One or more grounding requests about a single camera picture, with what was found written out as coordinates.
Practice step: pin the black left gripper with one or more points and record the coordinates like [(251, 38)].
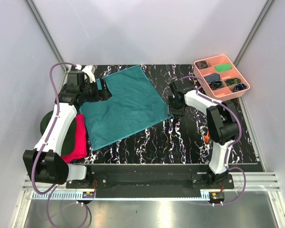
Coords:
[(94, 84)]

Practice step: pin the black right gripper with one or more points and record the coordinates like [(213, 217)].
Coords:
[(176, 112)]

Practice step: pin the teal cloth napkin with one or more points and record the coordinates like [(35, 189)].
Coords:
[(134, 106)]

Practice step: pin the orange plastic fork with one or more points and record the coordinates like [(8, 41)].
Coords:
[(206, 138)]

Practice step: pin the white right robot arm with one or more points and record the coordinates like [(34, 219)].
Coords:
[(223, 126)]

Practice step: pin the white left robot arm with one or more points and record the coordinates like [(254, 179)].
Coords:
[(44, 163)]

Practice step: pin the dark green baseball cap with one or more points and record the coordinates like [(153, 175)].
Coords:
[(70, 138)]

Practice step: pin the pink folded cloth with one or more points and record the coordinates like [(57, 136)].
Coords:
[(80, 150)]

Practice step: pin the dark patterned rolled cloth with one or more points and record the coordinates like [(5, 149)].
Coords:
[(201, 64)]

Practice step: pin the grey blue rolled cloth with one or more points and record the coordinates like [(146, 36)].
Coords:
[(212, 77)]

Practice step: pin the black patterned rolled cloth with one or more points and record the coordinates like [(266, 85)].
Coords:
[(215, 85)]

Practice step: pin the pink compartment tray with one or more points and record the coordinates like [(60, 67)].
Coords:
[(225, 93)]

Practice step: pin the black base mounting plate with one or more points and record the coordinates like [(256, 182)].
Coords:
[(147, 192)]

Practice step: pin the green rolled cloth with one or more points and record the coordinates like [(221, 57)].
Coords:
[(223, 67)]

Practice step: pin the yellow black rolled cloth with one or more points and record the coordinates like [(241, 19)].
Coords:
[(233, 81)]

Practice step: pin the blue black rolled cloth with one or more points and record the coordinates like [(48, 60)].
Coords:
[(239, 87)]

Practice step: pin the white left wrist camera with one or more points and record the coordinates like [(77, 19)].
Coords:
[(88, 70)]

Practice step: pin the aluminium frame post left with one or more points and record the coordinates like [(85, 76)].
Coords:
[(43, 29)]

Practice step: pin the aluminium frame post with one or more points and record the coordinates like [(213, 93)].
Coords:
[(43, 29), (255, 28)]

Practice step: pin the aluminium front rail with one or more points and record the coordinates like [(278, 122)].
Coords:
[(234, 181)]

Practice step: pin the aluminium frame post right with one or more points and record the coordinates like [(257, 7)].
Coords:
[(255, 28)]

